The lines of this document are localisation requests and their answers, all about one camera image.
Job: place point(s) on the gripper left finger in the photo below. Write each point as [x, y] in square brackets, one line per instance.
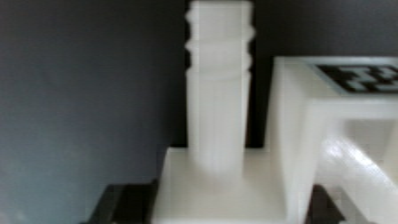
[124, 205]

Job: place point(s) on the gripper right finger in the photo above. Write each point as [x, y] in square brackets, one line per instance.
[321, 213]

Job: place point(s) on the white chair back frame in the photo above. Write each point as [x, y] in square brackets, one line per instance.
[236, 186]

